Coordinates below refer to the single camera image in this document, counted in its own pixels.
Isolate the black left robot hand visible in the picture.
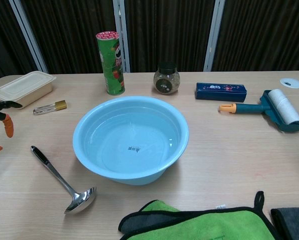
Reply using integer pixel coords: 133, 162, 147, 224
0, 100, 23, 156

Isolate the metal ladle with black handle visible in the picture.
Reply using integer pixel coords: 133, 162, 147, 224
30, 145, 98, 215

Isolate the light blue plastic basin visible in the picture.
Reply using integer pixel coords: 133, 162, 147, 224
72, 95, 190, 187

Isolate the beige lidded food container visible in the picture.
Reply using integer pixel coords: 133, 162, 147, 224
0, 70, 57, 110

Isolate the green chips can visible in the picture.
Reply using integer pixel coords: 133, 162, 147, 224
95, 31, 126, 96

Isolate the glass spice jar black lid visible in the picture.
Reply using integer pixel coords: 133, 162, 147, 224
153, 61, 181, 96

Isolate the green towel with black trim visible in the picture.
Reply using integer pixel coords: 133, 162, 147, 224
118, 190, 280, 240

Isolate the dark blue rectangular box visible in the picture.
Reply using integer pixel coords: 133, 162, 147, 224
195, 82, 248, 103

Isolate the dark grey cloth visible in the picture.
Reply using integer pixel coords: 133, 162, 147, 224
270, 206, 299, 240

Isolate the grey window frame post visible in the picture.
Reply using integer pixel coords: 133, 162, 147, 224
9, 0, 49, 74
113, 0, 131, 74
203, 0, 226, 73

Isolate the teal lint roller orange handle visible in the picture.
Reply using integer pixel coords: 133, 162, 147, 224
218, 88, 299, 133

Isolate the white table cable grommet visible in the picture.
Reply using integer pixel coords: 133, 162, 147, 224
279, 77, 299, 89

